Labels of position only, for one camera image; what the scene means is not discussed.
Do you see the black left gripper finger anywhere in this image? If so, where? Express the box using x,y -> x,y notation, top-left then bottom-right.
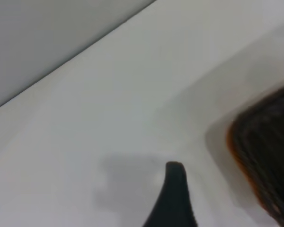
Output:
142,161 -> 198,227

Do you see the dark brown wicker basket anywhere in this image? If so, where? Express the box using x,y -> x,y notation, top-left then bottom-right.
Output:
228,81 -> 284,227

